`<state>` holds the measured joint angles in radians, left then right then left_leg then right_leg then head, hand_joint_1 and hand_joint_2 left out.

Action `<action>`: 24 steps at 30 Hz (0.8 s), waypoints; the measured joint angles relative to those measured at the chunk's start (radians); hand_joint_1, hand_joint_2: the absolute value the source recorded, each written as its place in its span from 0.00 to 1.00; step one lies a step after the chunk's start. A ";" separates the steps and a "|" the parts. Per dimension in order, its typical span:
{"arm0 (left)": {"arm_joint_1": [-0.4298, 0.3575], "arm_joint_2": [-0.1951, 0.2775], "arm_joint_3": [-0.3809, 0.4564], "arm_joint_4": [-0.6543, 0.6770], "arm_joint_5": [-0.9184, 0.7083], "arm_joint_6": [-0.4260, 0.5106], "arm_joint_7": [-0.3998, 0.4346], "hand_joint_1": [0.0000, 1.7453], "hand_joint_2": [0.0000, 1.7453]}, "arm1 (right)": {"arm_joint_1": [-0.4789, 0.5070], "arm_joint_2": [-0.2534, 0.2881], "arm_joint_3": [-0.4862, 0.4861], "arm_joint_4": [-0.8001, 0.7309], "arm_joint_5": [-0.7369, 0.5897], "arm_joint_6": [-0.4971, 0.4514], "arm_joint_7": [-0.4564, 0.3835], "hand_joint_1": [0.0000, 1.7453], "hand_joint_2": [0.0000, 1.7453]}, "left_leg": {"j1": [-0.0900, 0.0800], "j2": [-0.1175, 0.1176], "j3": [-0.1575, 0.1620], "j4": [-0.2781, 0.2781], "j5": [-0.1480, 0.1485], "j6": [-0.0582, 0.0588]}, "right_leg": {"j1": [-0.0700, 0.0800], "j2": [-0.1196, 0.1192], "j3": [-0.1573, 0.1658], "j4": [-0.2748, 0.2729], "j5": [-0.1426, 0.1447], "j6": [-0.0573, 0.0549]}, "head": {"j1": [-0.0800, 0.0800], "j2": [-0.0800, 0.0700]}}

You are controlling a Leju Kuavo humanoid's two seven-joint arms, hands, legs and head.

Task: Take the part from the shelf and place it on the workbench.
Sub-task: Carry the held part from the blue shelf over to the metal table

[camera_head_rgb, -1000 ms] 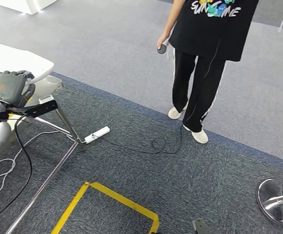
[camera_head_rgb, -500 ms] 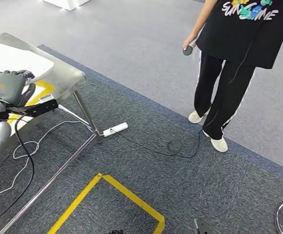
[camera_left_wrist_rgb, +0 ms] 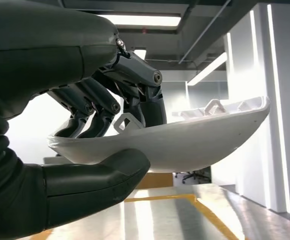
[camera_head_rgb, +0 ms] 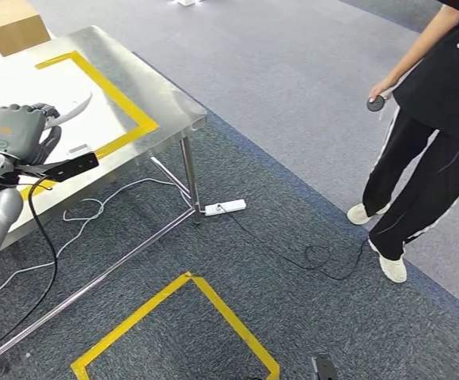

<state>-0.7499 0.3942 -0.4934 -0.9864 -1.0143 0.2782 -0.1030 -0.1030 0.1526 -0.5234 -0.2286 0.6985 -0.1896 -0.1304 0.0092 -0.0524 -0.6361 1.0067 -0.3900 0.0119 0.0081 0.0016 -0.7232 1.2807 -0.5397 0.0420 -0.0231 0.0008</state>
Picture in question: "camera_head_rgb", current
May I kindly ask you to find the brown cardboard box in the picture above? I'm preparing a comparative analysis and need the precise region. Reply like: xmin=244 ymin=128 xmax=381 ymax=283
xmin=0 ymin=0 xmax=52 ymax=58

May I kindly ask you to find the person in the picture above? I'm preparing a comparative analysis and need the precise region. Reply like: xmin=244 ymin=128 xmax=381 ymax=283
xmin=346 ymin=0 xmax=459 ymax=285

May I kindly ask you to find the white power strip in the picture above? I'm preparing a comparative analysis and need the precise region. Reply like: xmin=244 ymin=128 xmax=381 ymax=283
xmin=205 ymin=198 xmax=248 ymax=218

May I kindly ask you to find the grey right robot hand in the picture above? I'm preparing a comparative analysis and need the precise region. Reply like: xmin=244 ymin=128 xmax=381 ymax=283
xmin=311 ymin=352 xmax=340 ymax=380

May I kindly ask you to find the black round disc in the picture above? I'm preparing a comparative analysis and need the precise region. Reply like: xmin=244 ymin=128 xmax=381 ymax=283
xmin=366 ymin=94 xmax=386 ymax=113

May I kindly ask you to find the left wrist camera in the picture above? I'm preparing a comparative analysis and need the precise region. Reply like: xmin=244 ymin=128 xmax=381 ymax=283
xmin=13 ymin=144 xmax=100 ymax=184

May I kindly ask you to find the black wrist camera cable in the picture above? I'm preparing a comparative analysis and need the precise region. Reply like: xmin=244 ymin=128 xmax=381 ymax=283
xmin=0 ymin=177 xmax=59 ymax=363

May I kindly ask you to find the person's hand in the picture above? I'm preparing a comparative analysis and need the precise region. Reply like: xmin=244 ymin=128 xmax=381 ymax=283
xmin=368 ymin=77 xmax=393 ymax=105

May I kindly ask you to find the yellow floor tape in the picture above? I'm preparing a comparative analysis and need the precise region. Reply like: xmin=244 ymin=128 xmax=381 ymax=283
xmin=70 ymin=271 xmax=281 ymax=380

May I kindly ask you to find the steel workbench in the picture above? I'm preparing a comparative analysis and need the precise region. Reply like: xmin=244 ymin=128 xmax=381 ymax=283
xmin=0 ymin=25 xmax=208 ymax=371

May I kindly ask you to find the white floor cable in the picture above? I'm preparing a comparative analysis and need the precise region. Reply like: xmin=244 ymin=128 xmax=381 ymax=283
xmin=0 ymin=177 xmax=194 ymax=321

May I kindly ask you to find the white triangular plastic part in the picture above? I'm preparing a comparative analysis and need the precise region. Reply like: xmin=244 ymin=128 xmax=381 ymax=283
xmin=44 ymin=93 xmax=94 ymax=131

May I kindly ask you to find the black power strip cable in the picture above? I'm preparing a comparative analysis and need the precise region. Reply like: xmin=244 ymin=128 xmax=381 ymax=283
xmin=218 ymin=205 xmax=369 ymax=283

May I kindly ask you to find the yellow tape on workbench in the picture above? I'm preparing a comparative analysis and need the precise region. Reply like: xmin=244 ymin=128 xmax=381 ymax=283
xmin=18 ymin=50 xmax=159 ymax=203

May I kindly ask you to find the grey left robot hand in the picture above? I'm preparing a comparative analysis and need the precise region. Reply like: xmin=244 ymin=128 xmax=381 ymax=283
xmin=0 ymin=102 xmax=62 ymax=167

